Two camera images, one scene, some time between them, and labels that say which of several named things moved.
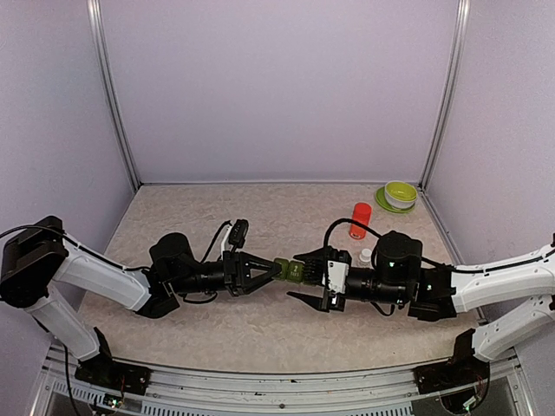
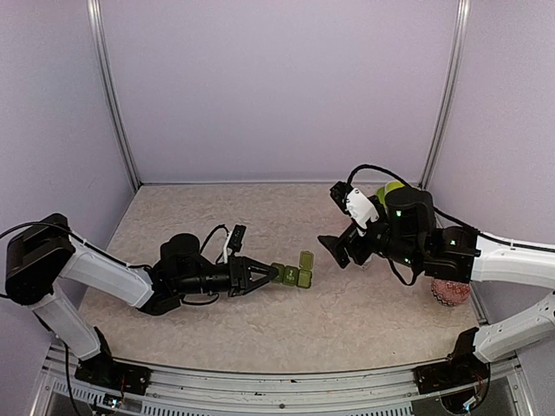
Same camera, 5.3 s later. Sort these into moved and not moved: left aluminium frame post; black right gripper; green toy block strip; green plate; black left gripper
Moved: green toy block strip; black right gripper
Not moved: black left gripper; green plate; left aluminium frame post
